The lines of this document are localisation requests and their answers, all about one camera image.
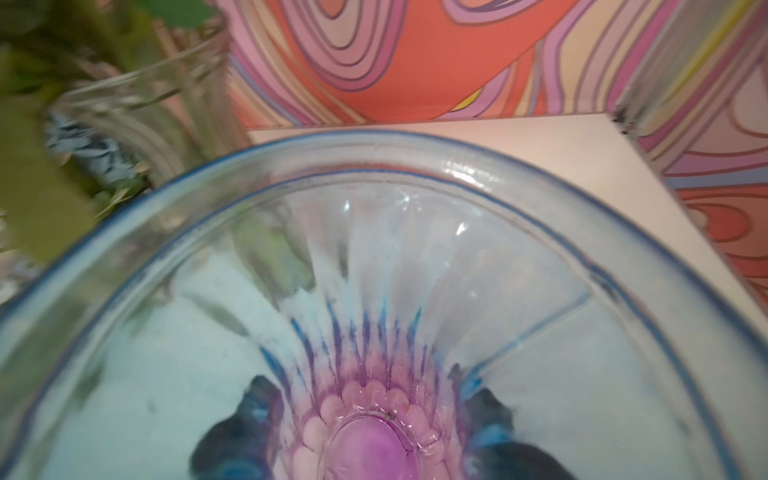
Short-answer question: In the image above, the purple glass vase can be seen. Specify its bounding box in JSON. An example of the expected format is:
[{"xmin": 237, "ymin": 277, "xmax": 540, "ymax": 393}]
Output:
[{"xmin": 1, "ymin": 131, "xmax": 767, "ymax": 479}]

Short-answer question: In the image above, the pale pink hydrangea bunch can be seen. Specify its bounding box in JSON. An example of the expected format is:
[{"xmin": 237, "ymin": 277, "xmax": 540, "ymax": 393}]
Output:
[{"xmin": 1, "ymin": 1, "xmax": 224, "ymax": 265}]

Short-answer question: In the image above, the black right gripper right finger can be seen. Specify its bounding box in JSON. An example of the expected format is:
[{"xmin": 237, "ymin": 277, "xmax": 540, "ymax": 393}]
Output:
[{"xmin": 458, "ymin": 388, "xmax": 574, "ymax": 479}]

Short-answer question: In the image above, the teal hydrangea stem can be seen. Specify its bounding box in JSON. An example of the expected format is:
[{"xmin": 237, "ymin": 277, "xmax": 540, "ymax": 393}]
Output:
[{"xmin": 45, "ymin": 113, "xmax": 150, "ymax": 196}]

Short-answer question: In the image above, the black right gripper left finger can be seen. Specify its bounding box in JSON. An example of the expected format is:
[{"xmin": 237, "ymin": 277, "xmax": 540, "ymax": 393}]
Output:
[{"xmin": 189, "ymin": 375, "xmax": 284, "ymax": 479}]

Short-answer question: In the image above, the clear glass vase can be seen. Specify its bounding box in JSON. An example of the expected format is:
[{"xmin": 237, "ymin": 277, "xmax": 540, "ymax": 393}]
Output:
[{"xmin": 54, "ymin": 14, "xmax": 250, "ymax": 185}]

